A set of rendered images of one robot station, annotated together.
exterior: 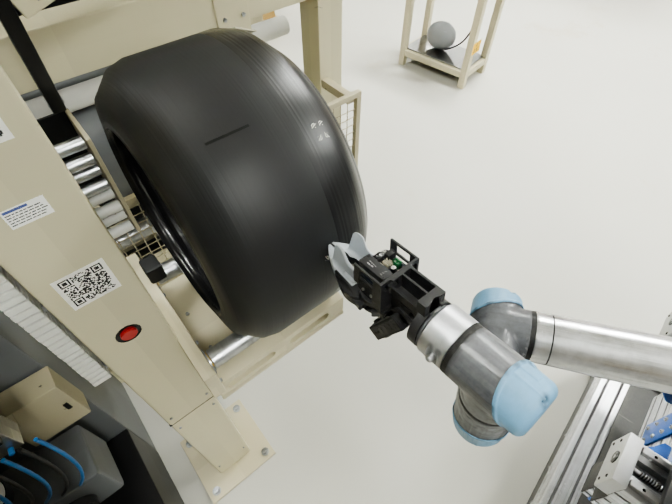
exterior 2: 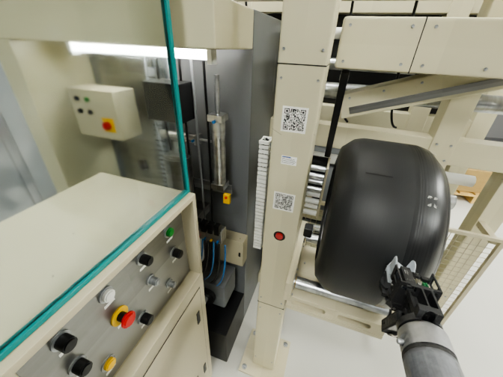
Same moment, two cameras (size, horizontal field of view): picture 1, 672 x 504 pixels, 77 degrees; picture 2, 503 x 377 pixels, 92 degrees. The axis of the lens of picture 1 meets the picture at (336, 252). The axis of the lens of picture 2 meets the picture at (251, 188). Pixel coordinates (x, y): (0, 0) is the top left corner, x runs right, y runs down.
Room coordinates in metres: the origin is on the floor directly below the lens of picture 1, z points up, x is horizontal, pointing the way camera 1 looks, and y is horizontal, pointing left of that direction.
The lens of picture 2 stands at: (-0.13, -0.16, 1.69)
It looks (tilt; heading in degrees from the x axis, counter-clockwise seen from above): 31 degrees down; 57
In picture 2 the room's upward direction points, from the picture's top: 3 degrees clockwise
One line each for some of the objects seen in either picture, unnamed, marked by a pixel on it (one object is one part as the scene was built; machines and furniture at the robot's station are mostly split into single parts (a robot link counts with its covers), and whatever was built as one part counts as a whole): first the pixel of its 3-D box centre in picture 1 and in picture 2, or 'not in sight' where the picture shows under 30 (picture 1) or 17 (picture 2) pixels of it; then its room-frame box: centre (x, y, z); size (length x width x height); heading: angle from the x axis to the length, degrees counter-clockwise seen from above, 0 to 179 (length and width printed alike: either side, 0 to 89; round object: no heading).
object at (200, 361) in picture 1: (173, 320); (297, 255); (0.47, 0.37, 0.90); 0.40 x 0.03 x 0.10; 39
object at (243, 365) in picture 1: (275, 331); (334, 304); (0.48, 0.15, 0.83); 0.36 x 0.09 x 0.06; 129
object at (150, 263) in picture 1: (153, 268); (308, 230); (0.57, 0.42, 0.97); 0.05 x 0.04 x 0.05; 39
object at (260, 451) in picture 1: (227, 447); (266, 354); (0.41, 0.42, 0.01); 0.27 x 0.27 x 0.02; 39
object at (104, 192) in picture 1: (67, 191); (305, 185); (0.74, 0.65, 1.05); 0.20 x 0.15 x 0.30; 129
